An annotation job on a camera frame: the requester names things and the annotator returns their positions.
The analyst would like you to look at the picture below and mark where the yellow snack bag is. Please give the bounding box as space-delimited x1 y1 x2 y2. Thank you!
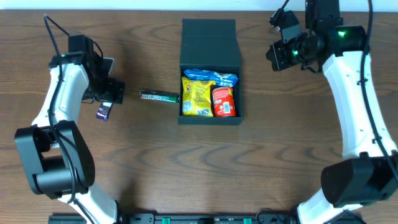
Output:
182 77 215 117

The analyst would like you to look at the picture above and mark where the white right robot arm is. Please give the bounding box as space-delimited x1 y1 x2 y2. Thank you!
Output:
266 1 397 223

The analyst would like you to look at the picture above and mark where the purple chocolate bar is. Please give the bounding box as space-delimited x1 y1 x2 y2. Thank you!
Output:
96 102 113 122

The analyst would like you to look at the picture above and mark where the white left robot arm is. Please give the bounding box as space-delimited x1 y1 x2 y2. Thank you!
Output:
14 52 125 223

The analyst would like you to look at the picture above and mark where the black gift box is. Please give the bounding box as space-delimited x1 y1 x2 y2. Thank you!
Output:
177 19 243 126

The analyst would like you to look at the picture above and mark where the green candy bar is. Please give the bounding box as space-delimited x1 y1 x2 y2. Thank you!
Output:
140 90 180 104

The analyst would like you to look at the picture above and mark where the blue Oreo cookie pack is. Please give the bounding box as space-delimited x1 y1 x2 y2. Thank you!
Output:
184 69 239 88

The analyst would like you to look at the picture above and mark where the red soda can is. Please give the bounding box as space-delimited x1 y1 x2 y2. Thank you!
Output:
212 87 236 117

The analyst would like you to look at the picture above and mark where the black mounting rail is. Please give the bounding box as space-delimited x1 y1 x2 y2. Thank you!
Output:
48 213 366 224

